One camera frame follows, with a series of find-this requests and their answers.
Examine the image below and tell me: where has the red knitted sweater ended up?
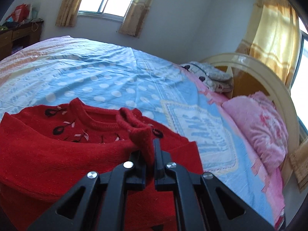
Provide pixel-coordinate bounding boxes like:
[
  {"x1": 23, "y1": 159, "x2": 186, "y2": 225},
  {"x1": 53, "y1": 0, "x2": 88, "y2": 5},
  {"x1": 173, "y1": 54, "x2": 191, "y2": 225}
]
[{"x1": 1, "y1": 99, "x2": 203, "y2": 230}]

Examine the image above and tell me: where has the pink pillow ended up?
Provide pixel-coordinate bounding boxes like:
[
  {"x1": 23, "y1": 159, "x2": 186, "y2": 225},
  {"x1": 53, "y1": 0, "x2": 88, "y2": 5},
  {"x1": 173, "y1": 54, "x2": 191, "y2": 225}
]
[{"x1": 221, "y1": 91, "x2": 288, "y2": 175}]

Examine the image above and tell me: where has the folded grey patterned blanket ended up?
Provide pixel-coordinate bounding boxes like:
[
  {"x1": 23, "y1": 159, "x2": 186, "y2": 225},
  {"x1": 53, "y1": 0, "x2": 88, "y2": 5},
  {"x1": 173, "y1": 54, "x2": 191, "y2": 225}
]
[{"x1": 180, "y1": 62, "x2": 233, "y2": 93}]

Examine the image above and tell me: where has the cream wooden headboard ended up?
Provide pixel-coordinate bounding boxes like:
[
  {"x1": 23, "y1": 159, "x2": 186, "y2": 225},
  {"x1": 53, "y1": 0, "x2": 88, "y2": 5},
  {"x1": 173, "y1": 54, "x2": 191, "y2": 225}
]
[{"x1": 200, "y1": 53, "x2": 300, "y2": 186}]

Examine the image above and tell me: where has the blue patterned bed sheet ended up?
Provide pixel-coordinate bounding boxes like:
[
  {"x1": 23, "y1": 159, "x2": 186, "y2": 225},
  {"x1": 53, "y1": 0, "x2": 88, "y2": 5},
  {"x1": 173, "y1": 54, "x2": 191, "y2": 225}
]
[{"x1": 1, "y1": 36, "x2": 285, "y2": 228}]

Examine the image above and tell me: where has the yellow side curtain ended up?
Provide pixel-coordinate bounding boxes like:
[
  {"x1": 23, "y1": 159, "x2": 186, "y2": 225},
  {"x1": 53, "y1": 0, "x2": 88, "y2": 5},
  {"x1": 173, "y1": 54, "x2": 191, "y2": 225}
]
[{"x1": 236, "y1": 0, "x2": 300, "y2": 87}]

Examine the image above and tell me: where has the right beige curtain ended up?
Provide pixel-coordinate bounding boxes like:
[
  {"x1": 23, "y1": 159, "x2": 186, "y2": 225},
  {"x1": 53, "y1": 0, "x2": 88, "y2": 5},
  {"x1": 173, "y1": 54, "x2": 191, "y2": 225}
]
[{"x1": 118, "y1": 0, "x2": 153, "y2": 38}]

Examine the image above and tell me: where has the beige curtain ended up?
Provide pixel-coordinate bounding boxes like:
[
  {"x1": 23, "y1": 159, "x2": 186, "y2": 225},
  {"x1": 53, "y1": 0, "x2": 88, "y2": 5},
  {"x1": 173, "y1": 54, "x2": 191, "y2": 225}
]
[
  {"x1": 118, "y1": 0, "x2": 153, "y2": 38},
  {"x1": 55, "y1": 0, "x2": 82, "y2": 27}
]

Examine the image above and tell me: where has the brown wooden desk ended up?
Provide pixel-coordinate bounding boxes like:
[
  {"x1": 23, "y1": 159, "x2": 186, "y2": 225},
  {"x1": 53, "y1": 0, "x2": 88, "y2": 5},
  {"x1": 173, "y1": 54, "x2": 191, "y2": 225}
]
[{"x1": 1, "y1": 20, "x2": 44, "y2": 60}]

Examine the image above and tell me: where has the left beige curtain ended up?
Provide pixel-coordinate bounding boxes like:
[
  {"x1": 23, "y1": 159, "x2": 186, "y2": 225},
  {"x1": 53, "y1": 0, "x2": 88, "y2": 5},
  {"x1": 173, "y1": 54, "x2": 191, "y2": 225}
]
[{"x1": 55, "y1": 0, "x2": 82, "y2": 27}]

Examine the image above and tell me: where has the red bag on desk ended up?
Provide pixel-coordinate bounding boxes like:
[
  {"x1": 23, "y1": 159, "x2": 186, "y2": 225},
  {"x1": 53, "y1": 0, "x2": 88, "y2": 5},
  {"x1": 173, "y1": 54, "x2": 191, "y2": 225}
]
[{"x1": 12, "y1": 4, "x2": 30, "y2": 23}]

